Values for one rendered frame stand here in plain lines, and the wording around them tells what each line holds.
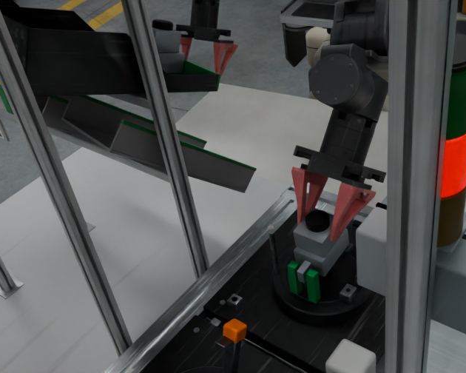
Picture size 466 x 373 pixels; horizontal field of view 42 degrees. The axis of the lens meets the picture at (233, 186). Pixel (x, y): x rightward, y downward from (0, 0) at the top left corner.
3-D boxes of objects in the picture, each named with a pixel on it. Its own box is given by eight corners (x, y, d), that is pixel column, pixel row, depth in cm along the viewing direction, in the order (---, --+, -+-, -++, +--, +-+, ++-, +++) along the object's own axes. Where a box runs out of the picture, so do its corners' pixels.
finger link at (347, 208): (336, 246, 72) (362, 170, 71) (286, 226, 76) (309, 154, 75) (359, 247, 77) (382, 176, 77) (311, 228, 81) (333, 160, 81)
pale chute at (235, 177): (194, 163, 107) (205, 140, 107) (245, 193, 99) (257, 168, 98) (60, 119, 86) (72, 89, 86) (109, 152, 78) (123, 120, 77)
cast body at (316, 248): (321, 232, 83) (315, 195, 79) (350, 243, 81) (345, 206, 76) (287, 275, 79) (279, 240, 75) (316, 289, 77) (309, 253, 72)
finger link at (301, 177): (322, 241, 73) (347, 166, 72) (273, 221, 77) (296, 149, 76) (345, 242, 79) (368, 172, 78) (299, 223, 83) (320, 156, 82)
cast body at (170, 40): (165, 66, 93) (171, 18, 90) (183, 73, 90) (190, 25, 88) (117, 65, 87) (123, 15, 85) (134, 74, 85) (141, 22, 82)
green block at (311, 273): (313, 294, 80) (310, 267, 77) (321, 297, 80) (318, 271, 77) (308, 300, 80) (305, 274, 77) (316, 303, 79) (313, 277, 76)
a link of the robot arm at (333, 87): (408, 23, 75) (341, 29, 79) (382, -9, 65) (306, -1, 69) (402, 121, 75) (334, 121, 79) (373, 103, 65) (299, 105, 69)
